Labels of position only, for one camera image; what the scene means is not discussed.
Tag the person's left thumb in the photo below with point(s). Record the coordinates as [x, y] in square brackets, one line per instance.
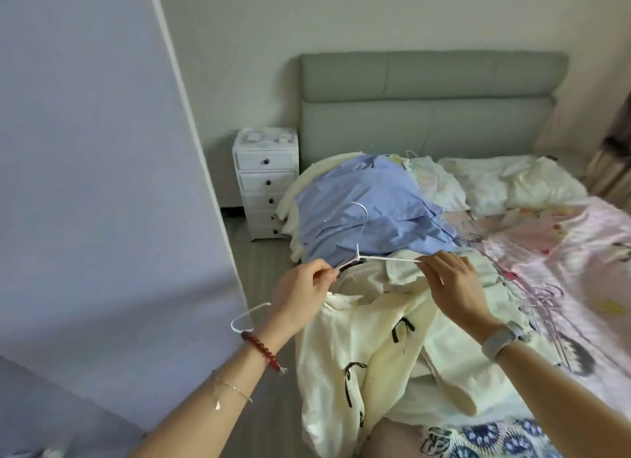
[325, 282]

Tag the white band smartwatch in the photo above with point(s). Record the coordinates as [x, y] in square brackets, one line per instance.
[503, 342]

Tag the person's right hand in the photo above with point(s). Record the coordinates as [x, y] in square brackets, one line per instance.
[461, 290]

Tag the white floral garment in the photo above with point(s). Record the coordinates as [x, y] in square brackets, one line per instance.
[438, 184]

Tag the lilac wardrobe door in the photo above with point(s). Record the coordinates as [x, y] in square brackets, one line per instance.
[88, 176]

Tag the person's left forearm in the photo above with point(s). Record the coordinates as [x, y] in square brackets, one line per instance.
[212, 398]

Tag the cream garment with black bows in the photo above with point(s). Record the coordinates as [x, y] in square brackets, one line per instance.
[384, 364]

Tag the cream pillow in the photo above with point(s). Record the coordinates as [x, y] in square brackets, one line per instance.
[517, 184]

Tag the grey-green padded headboard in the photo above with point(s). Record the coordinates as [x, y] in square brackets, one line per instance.
[429, 107]

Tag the person's right forearm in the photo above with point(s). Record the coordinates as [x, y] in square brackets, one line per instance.
[562, 403]

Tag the person's right thumb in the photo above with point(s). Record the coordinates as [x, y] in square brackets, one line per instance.
[434, 277]

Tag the blue floral cloth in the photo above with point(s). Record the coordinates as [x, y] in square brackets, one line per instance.
[493, 440]

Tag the beige curtain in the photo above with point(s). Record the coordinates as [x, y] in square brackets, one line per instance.
[611, 171]

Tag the person's left hand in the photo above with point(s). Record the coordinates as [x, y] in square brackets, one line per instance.
[296, 300]

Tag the light blue shirt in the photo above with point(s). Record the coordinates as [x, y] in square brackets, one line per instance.
[374, 201]

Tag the white drawer nightstand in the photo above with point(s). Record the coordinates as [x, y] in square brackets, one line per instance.
[266, 186]

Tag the white plastic hanger hook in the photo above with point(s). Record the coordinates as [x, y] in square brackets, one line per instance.
[241, 319]

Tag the pink floral duvet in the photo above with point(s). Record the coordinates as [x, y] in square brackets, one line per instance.
[581, 265]

